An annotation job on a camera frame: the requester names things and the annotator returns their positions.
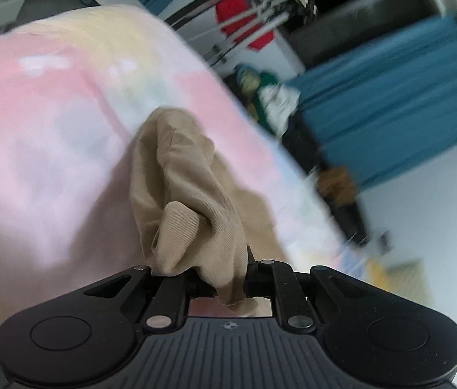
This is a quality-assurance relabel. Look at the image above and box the pastel tie-dye bed sheet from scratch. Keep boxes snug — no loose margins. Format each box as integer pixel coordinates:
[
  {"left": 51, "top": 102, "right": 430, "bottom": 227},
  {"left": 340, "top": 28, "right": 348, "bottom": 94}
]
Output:
[{"left": 0, "top": 5, "right": 387, "bottom": 324}]

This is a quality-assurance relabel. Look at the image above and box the pile of mixed clothes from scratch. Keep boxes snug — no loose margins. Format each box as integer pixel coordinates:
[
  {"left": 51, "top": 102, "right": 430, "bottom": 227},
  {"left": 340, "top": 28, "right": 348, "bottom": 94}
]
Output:
[{"left": 224, "top": 64, "right": 328, "bottom": 173}]

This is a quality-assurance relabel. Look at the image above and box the blue window curtain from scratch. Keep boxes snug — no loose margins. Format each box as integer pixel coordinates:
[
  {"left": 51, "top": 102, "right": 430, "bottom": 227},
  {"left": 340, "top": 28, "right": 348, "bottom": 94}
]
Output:
[{"left": 289, "top": 15, "right": 457, "bottom": 188}]

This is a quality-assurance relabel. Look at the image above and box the tan printed t-shirt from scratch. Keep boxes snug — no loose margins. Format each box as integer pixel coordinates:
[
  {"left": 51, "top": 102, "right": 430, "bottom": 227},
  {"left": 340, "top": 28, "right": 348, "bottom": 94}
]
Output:
[{"left": 130, "top": 107, "right": 286, "bottom": 317}]

